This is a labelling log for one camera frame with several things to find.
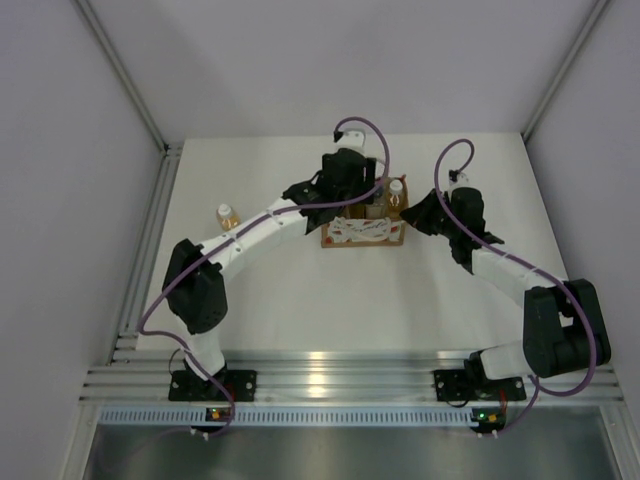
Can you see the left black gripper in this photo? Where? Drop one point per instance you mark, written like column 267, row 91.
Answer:
column 365, row 180

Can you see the burlap watermelon canvas bag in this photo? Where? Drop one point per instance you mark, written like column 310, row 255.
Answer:
column 352, row 229

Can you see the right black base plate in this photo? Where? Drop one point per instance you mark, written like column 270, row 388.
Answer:
column 457, row 388

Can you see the grey cap clear bottle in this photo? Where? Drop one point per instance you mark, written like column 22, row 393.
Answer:
column 376, row 208

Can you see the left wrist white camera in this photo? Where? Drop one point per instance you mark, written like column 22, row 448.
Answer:
column 353, row 139

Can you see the white cap amber bottle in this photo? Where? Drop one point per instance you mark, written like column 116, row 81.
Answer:
column 227, row 217

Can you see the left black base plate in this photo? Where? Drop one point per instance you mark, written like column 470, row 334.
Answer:
column 186, row 386

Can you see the white cap clear bottle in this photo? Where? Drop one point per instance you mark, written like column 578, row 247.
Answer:
column 395, row 197

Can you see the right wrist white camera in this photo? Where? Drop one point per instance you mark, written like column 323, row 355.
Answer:
column 457, row 179

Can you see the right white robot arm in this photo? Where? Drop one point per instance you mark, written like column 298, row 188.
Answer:
column 563, row 326

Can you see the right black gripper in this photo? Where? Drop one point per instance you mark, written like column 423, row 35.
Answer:
column 418, row 216

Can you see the aluminium extrusion rail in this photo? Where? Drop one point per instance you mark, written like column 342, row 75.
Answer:
column 282, row 377

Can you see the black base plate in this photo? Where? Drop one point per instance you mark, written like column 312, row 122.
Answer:
column 457, row 388
column 186, row 386

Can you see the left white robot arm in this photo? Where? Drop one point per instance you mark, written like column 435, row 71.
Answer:
column 198, row 274

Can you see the white slotted cable duct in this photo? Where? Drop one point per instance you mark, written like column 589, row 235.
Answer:
column 278, row 416

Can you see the wrist white camera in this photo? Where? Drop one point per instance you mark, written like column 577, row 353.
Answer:
column 353, row 139
column 457, row 179

